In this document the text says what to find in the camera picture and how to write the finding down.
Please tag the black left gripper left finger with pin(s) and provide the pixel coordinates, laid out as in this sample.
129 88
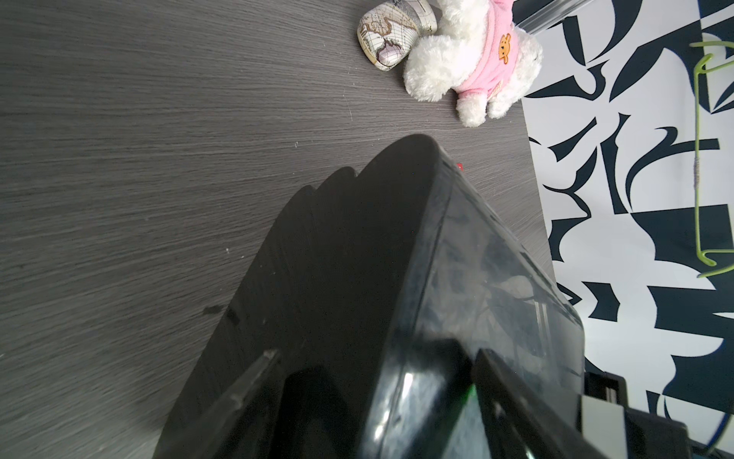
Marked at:
241 423

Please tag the aluminium frame post right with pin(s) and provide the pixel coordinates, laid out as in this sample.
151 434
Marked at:
535 16

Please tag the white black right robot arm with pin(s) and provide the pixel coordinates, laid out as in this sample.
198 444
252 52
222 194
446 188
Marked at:
616 430

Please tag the white teddy bear pink shirt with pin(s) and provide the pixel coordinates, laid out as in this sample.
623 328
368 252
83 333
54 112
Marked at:
479 54

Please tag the map pattern cup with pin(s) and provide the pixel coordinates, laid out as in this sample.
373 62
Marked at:
388 32

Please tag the black drawer cabinet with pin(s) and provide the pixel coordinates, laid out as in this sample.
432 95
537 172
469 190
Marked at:
379 288

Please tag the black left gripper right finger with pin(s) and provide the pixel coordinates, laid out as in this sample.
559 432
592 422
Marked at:
518 424

